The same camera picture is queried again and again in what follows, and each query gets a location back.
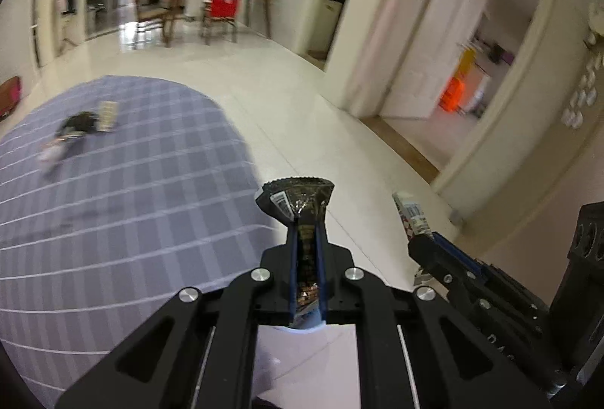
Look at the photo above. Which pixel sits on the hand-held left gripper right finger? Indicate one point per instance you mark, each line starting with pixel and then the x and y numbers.
pixel 322 267

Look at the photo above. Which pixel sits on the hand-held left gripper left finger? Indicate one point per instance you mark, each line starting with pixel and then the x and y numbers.
pixel 295 267

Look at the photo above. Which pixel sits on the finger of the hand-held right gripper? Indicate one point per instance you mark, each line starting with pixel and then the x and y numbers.
pixel 460 255
pixel 434 260

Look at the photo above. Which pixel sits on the white and blue carton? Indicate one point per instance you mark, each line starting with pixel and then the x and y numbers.
pixel 413 215

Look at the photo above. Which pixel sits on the dark foil wrapper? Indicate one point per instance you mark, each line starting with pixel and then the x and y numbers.
pixel 302 196

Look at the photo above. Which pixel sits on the blue checked tablecloth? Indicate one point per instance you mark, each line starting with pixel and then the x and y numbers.
pixel 141 225

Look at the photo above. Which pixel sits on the orange plastic stool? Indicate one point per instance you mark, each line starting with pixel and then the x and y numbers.
pixel 452 95

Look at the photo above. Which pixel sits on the yellow container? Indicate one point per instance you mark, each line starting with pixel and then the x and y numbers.
pixel 465 64

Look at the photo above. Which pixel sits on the white panel door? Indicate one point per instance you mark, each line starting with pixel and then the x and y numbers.
pixel 439 45

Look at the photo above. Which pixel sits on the white washing machine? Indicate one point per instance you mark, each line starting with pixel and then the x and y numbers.
pixel 331 26

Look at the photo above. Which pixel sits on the silver blister pack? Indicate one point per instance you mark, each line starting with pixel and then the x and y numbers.
pixel 107 116

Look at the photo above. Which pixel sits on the wooden chair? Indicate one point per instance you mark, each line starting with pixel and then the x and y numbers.
pixel 151 15
pixel 219 24

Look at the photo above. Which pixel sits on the black crumpled wrapper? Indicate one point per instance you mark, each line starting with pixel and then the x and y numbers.
pixel 78 125

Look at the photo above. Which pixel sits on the pale pink wrapper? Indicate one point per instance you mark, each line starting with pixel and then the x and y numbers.
pixel 51 151

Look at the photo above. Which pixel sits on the red garment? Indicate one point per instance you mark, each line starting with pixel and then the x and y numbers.
pixel 225 2

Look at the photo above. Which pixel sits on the wooden coat rack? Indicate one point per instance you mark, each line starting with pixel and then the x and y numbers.
pixel 68 31

